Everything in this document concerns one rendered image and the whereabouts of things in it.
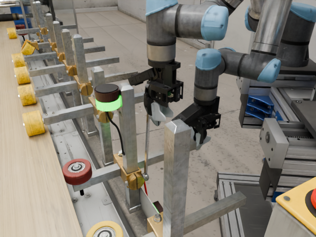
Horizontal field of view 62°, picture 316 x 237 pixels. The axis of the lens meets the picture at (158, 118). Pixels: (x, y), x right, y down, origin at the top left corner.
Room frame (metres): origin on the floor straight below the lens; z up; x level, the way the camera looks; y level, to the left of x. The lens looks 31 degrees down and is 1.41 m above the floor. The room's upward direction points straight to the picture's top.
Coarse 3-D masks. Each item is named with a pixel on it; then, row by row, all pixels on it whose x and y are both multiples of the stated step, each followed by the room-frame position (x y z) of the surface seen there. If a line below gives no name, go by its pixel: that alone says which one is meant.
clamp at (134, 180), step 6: (114, 156) 0.67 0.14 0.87; (114, 162) 0.67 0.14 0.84; (120, 162) 0.64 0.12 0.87; (120, 168) 0.62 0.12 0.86; (138, 168) 0.61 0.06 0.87; (126, 174) 0.58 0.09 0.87; (132, 174) 0.58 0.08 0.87; (138, 174) 0.58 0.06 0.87; (126, 180) 0.58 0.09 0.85; (132, 180) 0.56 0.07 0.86; (138, 180) 0.57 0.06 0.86; (126, 186) 0.58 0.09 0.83; (132, 186) 0.56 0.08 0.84; (138, 186) 0.57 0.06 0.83
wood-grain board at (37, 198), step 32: (0, 32) 2.28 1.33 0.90; (0, 64) 1.47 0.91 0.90; (0, 96) 1.05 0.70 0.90; (0, 128) 0.79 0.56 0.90; (0, 160) 0.61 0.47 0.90; (32, 160) 0.61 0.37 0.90; (0, 192) 0.48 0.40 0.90; (32, 192) 0.48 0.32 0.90; (64, 192) 0.48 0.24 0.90; (0, 224) 0.39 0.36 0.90; (32, 224) 0.39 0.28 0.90; (64, 224) 0.39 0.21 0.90
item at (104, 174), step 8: (192, 144) 0.75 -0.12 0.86; (152, 152) 0.70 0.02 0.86; (160, 152) 0.70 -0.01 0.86; (152, 160) 0.67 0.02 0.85; (160, 160) 0.69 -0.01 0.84; (104, 168) 0.62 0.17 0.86; (112, 168) 0.62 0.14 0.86; (96, 176) 0.58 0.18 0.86; (104, 176) 0.60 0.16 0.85; (112, 176) 0.61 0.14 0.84; (80, 184) 0.56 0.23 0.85; (88, 184) 0.57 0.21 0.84
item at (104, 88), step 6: (102, 84) 0.61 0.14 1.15; (108, 84) 0.61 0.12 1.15; (96, 90) 0.57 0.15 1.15; (102, 90) 0.57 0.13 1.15; (108, 90) 0.57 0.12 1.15; (114, 90) 0.57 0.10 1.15; (102, 102) 0.56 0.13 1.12; (108, 102) 0.56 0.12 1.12; (120, 108) 0.59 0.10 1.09; (108, 114) 0.58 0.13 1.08; (120, 114) 0.59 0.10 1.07; (120, 138) 0.59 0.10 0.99
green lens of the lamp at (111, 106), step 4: (96, 100) 0.57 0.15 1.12; (96, 104) 0.57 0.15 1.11; (100, 104) 0.56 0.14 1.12; (104, 104) 0.56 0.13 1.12; (108, 104) 0.56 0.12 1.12; (112, 104) 0.56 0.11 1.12; (116, 104) 0.57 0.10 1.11; (100, 108) 0.56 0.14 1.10; (104, 108) 0.56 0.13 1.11; (108, 108) 0.56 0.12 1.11; (112, 108) 0.56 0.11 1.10; (116, 108) 0.57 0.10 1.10
